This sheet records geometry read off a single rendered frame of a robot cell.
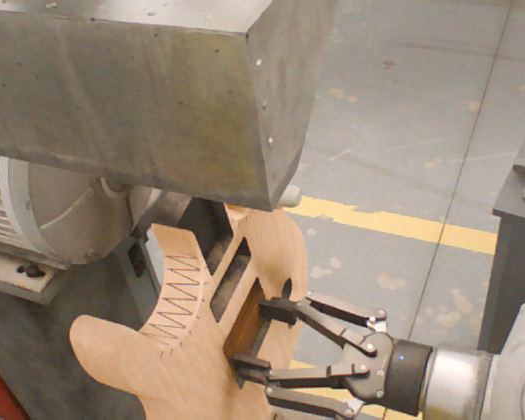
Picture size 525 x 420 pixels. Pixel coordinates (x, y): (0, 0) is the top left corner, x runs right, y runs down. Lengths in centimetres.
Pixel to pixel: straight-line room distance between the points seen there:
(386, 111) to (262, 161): 254
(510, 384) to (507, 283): 116
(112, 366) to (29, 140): 19
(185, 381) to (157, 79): 32
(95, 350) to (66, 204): 24
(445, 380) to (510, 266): 95
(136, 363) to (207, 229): 16
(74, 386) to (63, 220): 46
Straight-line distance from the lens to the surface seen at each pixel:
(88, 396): 117
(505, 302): 170
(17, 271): 90
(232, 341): 74
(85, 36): 45
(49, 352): 105
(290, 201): 66
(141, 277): 126
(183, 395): 65
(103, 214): 78
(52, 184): 71
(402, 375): 68
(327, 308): 76
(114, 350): 52
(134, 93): 45
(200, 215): 63
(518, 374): 49
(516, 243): 154
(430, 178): 261
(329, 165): 267
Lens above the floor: 170
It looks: 42 degrees down
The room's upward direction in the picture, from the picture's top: 9 degrees counter-clockwise
